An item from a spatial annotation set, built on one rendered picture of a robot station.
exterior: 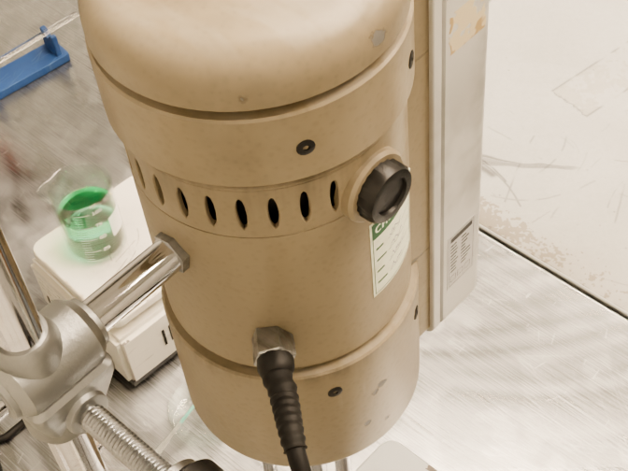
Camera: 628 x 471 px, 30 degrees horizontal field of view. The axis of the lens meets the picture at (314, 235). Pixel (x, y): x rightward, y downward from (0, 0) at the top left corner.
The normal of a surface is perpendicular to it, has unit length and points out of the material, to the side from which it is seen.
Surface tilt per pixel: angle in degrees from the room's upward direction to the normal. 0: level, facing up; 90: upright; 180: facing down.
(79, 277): 0
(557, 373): 0
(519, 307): 0
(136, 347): 90
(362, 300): 90
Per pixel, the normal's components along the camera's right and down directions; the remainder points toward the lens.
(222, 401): -0.58, 0.65
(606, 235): -0.07, -0.64
